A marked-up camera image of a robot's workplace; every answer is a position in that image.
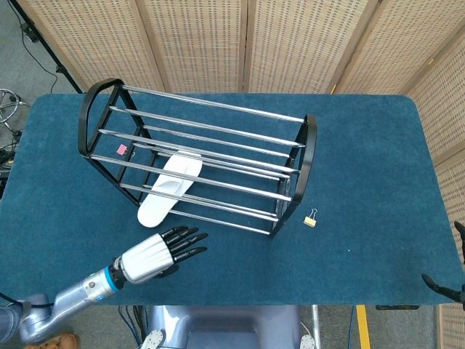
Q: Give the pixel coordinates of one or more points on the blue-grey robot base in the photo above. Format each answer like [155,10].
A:
[225,327]

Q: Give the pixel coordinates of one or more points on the white slipper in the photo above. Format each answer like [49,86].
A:
[154,212]

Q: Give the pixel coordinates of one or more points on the blue carpet table cover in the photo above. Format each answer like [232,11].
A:
[254,269]

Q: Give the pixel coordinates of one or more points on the chrome chair base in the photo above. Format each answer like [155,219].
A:
[7,95]

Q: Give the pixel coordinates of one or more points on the brown leather boot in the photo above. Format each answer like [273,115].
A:
[61,341]

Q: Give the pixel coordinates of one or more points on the yellow binder clip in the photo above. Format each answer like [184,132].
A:
[309,222]

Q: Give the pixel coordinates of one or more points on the silver metal table leg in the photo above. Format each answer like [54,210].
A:
[315,323]

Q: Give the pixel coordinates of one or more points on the black table bracket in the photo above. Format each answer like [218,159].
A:
[397,307]

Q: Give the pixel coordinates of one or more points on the black chrome shoe rack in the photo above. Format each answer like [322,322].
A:
[83,120]

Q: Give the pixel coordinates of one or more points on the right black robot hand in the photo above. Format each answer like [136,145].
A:
[441,290]

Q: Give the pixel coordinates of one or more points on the woven rattan folding screen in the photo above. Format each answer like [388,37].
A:
[200,43]

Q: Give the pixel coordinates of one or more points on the pink binder clip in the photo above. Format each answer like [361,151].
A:
[120,149]

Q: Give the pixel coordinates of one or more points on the black tripod stand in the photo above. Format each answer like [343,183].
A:
[47,49]

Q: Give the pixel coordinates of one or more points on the white perforated robot pad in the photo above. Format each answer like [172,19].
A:
[153,340]
[307,342]

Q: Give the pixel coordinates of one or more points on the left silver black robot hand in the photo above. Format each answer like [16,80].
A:
[149,258]

